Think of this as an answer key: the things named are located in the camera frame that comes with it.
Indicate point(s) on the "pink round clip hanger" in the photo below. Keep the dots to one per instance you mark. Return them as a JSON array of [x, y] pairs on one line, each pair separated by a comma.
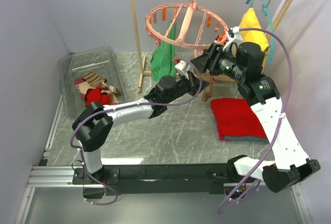
[[177, 32]]

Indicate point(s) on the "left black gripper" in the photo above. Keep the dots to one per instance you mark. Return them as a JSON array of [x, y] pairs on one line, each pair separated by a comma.
[[194, 84]]

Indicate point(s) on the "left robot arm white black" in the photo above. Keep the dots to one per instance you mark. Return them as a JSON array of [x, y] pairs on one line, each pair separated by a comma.
[[93, 125]]

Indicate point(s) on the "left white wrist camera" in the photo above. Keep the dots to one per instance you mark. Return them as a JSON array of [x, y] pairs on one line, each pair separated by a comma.
[[183, 68]]

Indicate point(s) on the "red sock front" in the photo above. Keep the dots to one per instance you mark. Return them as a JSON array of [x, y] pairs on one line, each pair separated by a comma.
[[105, 98]]

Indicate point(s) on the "red folded towel stack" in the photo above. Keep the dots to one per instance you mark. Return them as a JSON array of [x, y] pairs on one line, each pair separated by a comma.
[[236, 121]]

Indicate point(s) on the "teal plastic hanger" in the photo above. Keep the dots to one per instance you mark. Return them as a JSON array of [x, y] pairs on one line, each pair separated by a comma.
[[265, 10]]

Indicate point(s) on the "brown sock pair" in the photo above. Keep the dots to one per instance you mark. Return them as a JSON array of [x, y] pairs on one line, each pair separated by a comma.
[[92, 78]]

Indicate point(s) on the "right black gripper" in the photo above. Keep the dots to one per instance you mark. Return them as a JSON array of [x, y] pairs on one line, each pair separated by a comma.
[[209, 61]]

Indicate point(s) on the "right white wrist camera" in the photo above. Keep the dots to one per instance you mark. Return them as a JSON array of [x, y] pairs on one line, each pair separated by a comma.
[[233, 36]]

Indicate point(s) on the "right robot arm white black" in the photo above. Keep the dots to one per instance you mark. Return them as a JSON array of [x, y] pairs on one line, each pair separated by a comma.
[[292, 164]]

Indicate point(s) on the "black base bar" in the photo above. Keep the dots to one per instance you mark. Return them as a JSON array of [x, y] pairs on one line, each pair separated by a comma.
[[177, 178]]

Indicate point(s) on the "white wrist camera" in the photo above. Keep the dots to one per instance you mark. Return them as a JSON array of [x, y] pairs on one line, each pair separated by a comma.
[[183, 68], [233, 36]]

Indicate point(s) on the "green hanging cloth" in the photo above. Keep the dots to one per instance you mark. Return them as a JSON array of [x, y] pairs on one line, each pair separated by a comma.
[[162, 61]]

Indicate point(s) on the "clear plastic bin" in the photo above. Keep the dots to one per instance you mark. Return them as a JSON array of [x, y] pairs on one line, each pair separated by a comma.
[[84, 71]]

